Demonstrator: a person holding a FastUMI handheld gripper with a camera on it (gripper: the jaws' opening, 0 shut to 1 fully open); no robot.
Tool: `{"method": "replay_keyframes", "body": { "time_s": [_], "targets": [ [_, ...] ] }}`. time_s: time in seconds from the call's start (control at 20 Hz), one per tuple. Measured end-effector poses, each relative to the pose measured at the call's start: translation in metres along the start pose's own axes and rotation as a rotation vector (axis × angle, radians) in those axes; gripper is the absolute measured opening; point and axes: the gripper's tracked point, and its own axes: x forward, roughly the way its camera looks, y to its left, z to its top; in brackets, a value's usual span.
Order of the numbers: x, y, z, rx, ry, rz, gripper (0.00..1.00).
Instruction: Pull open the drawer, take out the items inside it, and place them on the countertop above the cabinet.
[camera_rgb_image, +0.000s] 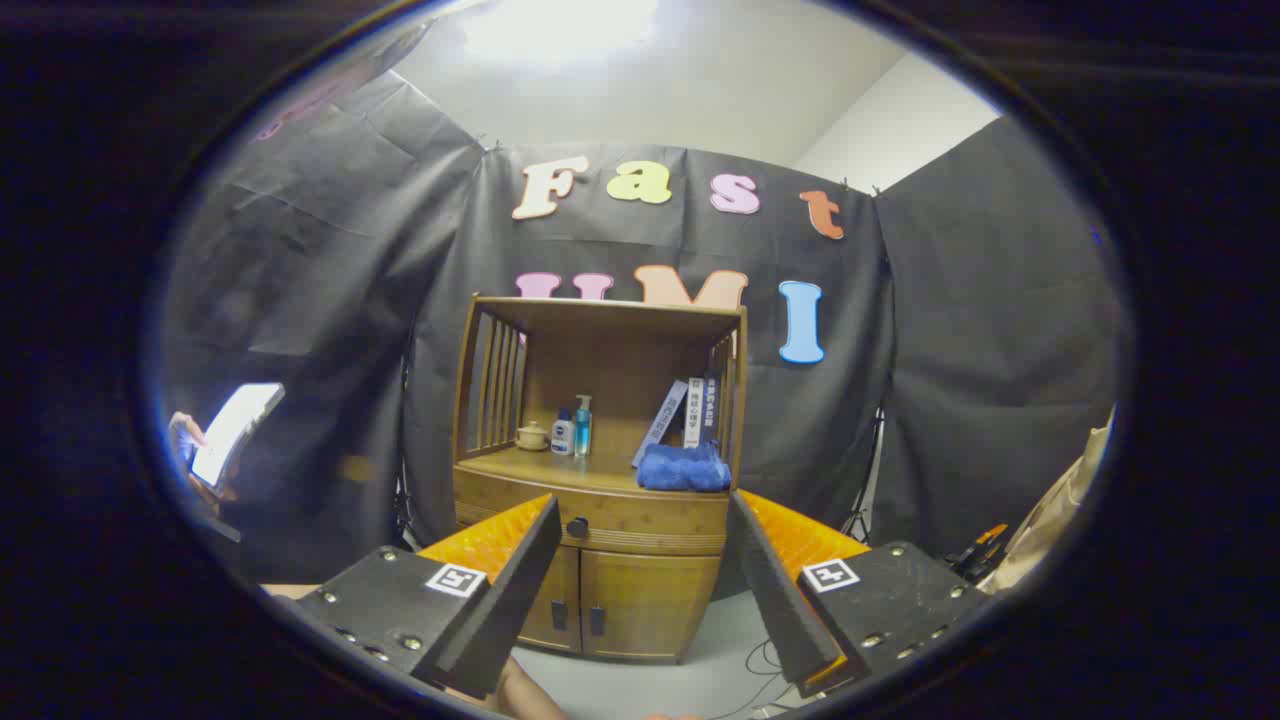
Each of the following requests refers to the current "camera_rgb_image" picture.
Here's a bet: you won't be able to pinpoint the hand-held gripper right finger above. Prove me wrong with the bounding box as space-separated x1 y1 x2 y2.
727 488 993 699

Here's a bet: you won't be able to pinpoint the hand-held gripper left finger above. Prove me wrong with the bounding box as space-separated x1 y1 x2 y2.
296 493 564 700

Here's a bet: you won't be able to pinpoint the wooden drawer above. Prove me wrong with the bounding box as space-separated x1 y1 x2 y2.
453 468 731 557

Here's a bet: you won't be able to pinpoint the wooden cabinet door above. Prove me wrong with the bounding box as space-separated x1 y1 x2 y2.
515 545 583 656
580 550 723 663

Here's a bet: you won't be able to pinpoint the wooden countertop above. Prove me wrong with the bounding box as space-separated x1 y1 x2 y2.
458 447 736 496

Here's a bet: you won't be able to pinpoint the wooden cabinet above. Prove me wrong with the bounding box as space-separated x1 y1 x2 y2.
452 294 749 665

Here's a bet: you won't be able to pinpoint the black light stand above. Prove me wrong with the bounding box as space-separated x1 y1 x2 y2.
393 350 421 546
840 405 886 546

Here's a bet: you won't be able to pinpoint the blue towel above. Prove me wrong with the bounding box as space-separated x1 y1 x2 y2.
637 441 733 493

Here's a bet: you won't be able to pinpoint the black and orange clamp tool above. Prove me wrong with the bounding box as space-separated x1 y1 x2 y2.
945 523 1009 581

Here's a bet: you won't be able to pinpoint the lavender book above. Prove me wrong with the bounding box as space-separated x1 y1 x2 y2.
631 380 691 468

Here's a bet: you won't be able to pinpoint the beige cloth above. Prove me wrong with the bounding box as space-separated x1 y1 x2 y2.
985 405 1116 596

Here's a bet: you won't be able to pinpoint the black backdrop cloth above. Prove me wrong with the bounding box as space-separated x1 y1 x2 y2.
160 70 1136 591

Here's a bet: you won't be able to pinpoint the floor cables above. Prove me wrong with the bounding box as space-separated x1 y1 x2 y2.
705 640 801 720

